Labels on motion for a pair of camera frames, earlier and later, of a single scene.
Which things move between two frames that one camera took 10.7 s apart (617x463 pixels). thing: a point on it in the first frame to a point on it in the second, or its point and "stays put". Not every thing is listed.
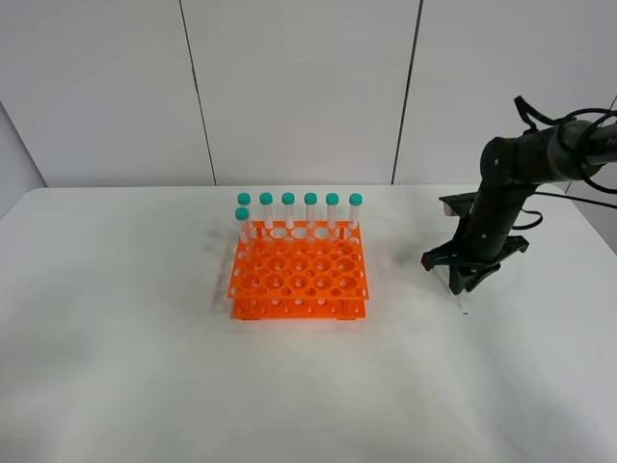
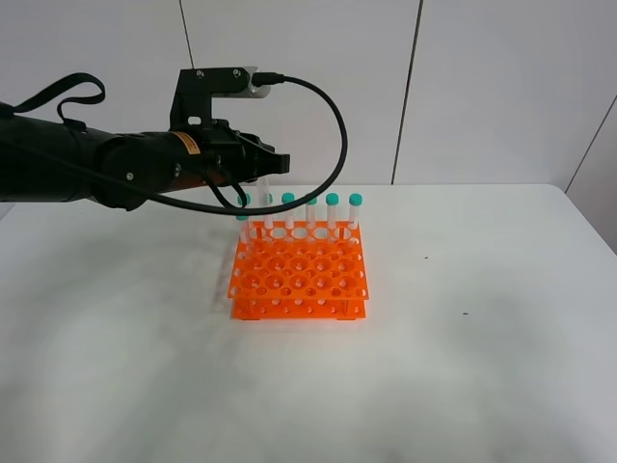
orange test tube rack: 300,273 stays put
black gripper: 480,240 to 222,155
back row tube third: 288,199 stays put
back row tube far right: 355,202 stays put
